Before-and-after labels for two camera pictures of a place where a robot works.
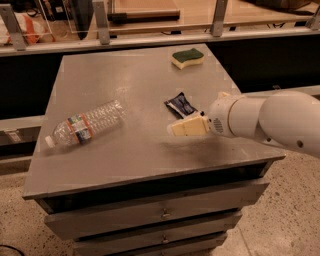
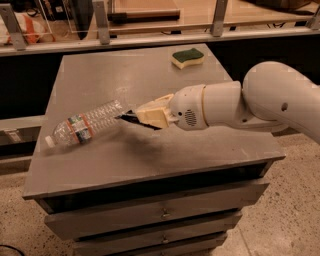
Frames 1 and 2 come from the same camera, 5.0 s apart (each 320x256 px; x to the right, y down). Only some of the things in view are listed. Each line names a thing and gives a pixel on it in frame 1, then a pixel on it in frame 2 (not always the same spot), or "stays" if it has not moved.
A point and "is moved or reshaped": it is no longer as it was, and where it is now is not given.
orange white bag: [34, 29] stays
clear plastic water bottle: [80, 127] stays
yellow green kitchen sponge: [187, 58] stays
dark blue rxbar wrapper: [180, 105] is moved or reshaped
